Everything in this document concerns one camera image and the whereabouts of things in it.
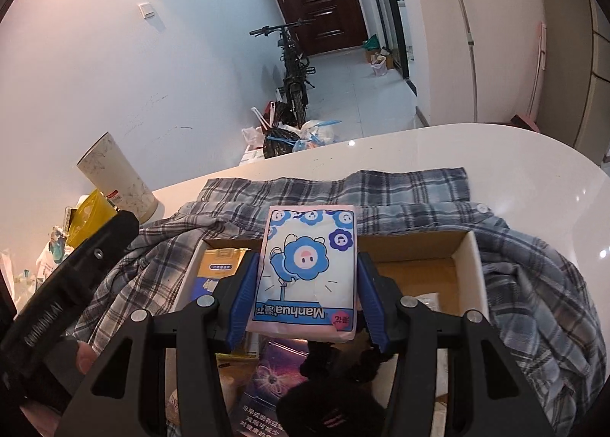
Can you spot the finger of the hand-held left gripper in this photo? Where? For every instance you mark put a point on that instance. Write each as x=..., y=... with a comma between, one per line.
x=105, y=246

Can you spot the black bicycle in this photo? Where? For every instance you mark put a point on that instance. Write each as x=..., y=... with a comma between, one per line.
x=293, y=80

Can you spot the white plastic bag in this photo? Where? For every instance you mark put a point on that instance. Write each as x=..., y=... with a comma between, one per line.
x=33, y=270

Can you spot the blue plaid shirt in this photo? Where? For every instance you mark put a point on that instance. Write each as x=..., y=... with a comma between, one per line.
x=524, y=284

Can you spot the white light switch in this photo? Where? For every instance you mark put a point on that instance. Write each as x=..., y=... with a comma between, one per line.
x=147, y=11

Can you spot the black trash bag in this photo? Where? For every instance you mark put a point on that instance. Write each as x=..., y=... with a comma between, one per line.
x=281, y=144

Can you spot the clear plastic bag blue ties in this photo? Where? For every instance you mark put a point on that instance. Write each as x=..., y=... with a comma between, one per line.
x=319, y=134

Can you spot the black hair scrunchie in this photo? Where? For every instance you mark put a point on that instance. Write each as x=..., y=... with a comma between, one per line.
x=324, y=399

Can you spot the yellow plastic bin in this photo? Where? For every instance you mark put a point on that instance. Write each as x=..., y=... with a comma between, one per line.
x=90, y=218

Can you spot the yellow cigarette box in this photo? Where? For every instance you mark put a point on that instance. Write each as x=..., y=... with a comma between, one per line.
x=238, y=351

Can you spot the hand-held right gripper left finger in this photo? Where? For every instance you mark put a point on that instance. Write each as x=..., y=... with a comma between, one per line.
x=245, y=294

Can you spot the green bag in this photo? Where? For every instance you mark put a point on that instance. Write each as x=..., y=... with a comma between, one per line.
x=371, y=43

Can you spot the long grey pole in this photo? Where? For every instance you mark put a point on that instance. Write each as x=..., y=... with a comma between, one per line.
x=464, y=27

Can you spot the white marbled cylinder container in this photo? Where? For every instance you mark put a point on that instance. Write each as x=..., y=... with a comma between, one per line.
x=119, y=175

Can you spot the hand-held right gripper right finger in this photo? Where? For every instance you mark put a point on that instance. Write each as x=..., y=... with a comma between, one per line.
x=371, y=294

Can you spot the small cardboard box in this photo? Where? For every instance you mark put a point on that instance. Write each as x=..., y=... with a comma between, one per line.
x=381, y=65

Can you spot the black-framed glass sliding door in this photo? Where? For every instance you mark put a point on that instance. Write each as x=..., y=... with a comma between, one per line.
x=391, y=13

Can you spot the purple cigarette box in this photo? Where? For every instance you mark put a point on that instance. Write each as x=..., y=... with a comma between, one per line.
x=267, y=380

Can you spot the pink tissue pack blue flower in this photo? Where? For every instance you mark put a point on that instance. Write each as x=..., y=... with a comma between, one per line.
x=305, y=270

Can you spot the person's left hand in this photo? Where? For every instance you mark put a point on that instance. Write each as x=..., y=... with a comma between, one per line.
x=86, y=356

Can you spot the crumpled white bag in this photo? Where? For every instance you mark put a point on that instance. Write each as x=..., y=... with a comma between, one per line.
x=252, y=137

